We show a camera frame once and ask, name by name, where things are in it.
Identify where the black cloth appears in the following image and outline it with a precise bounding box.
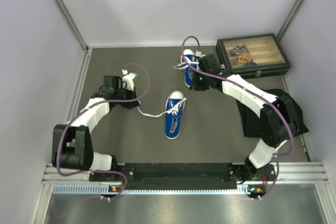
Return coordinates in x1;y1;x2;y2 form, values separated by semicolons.
236;100;309;138

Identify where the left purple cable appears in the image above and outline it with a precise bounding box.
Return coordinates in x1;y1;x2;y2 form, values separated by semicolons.
55;63;151;199

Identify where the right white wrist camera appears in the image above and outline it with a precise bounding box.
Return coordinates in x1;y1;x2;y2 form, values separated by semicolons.
195;50;205;59

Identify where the purple cable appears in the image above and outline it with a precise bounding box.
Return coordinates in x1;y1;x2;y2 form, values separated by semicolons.
181;35;295;200
55;63;151;199

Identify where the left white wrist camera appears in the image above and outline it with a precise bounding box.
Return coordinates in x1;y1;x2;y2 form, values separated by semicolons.
122;69;137;91

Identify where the grey slotted cable duct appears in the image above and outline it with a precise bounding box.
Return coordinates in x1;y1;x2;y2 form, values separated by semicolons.
52;184;251;195

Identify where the blue sneaker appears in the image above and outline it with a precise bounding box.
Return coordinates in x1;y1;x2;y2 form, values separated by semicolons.
136;90;187;140
173;49;200;88

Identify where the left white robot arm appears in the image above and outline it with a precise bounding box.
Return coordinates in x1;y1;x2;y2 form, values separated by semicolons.
52;73;139;180

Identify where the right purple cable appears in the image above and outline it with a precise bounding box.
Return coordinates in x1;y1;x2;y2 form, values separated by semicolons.
181;35;295;200

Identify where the black glass-lid jewelry box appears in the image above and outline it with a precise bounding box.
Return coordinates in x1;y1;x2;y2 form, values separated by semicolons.
216;33;291;79

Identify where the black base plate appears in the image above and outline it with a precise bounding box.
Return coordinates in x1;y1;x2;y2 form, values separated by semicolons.
89;162;276;190

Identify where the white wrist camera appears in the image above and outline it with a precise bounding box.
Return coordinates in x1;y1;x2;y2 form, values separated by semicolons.
195;50;205;59
122;69;137;91

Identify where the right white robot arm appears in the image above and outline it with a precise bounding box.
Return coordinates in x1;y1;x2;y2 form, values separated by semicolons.
181;54;302;180

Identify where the aluminium frame rail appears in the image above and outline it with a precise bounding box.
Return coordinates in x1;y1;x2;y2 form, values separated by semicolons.
41;161;330;184

